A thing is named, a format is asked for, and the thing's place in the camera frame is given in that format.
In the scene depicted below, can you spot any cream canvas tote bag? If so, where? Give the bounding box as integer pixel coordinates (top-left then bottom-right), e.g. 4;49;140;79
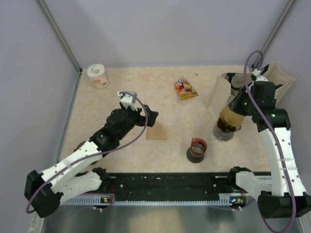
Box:
208;62;295;118

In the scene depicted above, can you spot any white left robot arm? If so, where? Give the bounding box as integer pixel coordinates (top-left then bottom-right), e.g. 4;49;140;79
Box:
24;105;159;218

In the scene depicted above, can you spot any left aluminium frame post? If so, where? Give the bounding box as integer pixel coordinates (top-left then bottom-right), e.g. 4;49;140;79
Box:
35;0;82;74

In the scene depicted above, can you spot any wrapped toilet paper roll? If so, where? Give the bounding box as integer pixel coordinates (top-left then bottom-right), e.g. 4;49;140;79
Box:
86;64;109;89

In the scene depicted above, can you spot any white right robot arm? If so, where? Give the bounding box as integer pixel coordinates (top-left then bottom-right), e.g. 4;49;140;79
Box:
226;81;311;219

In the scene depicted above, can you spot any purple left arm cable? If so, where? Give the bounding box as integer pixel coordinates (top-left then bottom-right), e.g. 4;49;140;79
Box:
25;91;149;214

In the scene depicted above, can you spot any brown paper coffee filter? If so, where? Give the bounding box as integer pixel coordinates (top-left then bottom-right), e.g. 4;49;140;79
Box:
220;106;245;127
146;122;168;140

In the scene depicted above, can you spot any aluminium frame post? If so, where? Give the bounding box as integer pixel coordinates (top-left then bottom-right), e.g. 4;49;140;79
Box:
261;0;298;56
35;0;82;74

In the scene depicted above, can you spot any dark green coffee dripper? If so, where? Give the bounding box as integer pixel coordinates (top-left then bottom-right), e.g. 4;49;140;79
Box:
76;141;100;165

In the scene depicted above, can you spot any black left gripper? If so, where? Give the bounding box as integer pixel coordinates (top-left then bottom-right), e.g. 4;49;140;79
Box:
117;105;158;140

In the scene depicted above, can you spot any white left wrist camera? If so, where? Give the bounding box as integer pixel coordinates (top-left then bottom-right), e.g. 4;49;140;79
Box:
117;91;138;111

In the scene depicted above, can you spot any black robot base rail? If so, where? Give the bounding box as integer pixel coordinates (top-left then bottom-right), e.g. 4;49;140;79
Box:
87;169;253;202

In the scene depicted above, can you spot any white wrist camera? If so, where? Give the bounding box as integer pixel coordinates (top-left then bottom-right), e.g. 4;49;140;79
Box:
117;91;138;111
251;69;268;82

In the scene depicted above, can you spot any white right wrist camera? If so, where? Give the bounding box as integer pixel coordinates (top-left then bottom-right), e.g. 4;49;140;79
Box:
251;69;268;82

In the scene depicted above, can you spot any clear glass server pitcher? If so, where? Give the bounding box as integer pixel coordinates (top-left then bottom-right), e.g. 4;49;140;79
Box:
213;125;234;141

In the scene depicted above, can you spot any colourful snack packet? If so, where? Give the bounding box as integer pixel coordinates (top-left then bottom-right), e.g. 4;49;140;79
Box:
175;77;199;100

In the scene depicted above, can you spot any right aluminium frame post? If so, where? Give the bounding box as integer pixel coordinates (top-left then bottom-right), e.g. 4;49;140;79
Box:
261;0;298;56

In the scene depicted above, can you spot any amber plastic coffee dripper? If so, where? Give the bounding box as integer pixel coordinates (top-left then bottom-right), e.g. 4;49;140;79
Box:
216;118;242;133

